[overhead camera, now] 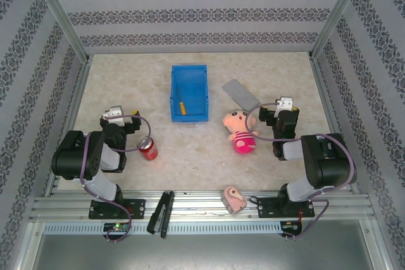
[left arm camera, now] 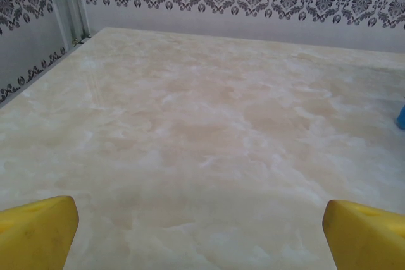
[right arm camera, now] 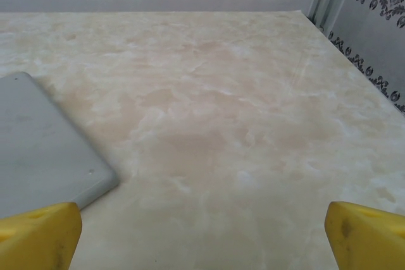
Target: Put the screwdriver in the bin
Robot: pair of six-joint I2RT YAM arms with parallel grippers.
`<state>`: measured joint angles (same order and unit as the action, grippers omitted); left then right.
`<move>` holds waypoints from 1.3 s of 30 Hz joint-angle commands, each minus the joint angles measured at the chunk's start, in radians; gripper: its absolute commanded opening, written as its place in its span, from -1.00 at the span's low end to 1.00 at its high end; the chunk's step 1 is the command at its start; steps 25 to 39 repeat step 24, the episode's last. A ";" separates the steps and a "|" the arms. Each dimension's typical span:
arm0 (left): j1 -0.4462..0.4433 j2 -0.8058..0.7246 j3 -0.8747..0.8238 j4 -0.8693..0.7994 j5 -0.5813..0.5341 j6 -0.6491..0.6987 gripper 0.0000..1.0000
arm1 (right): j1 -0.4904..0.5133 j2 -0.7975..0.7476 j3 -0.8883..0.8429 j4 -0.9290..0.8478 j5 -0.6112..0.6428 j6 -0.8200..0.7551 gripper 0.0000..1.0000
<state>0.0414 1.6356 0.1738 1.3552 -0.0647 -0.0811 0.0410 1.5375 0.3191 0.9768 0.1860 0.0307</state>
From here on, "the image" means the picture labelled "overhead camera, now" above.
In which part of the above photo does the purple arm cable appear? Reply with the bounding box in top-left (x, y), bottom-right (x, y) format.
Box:
top-left (246, 102), bottom-right (358, 243)
top-left (78, 114), bottom-right (153, 244)

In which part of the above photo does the aluminium side rail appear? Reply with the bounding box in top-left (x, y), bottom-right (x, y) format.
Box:
top-left (43, 54), bottom-right (93, 195)
top-left (308, 56), bottom-right (362, 193)

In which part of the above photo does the pink tape dispenser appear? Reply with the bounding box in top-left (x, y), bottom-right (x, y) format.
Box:
top-left (221, 186), bottom-right (249, 214)

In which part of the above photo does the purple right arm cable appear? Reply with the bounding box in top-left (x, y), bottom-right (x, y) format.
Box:
top-left (246, 102), bottom-right (358, 243)

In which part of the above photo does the red soda can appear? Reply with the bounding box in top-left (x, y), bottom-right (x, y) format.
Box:
top-left (136, 135), bottom-right (159, 161)

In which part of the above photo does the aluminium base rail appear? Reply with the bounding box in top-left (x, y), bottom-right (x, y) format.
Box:
top-left (29, 188), bottom-right (377, 221)

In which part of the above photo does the white slotted cable duct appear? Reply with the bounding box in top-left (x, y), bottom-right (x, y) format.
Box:
top-left (42, 221), bottom-right (283, 235)

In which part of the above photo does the blue plastic bin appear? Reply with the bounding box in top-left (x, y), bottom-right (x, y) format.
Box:
top-left (170, 64), bottom-right (211, 124)

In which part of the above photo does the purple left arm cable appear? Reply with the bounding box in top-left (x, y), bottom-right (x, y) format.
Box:
top-left (78, 114), bottom-right (153, 244)

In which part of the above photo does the grey metal sheet panel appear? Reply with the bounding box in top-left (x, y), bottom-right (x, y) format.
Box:
top-left (30, 233), bottom-right (387, 270)

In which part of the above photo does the pink plush doll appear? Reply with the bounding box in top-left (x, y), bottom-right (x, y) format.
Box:
top-left (221, 109), bottom-right (261, 156)

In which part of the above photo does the black stapler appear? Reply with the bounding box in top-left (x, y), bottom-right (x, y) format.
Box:
top-left (146, 190), bottom-right (175, 240)

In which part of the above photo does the aluminium frame post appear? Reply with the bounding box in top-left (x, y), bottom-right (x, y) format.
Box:
top-left (311, 0), bottom-right (371, 59)

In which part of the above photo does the yellow handled screwdriver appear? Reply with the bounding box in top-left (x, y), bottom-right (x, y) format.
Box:
top-left (176, 85), bottom-right (188, 116)

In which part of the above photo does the grey flat rectangular case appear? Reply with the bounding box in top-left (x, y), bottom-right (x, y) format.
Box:
top-left (221, 78), bottom-right (261, 111)

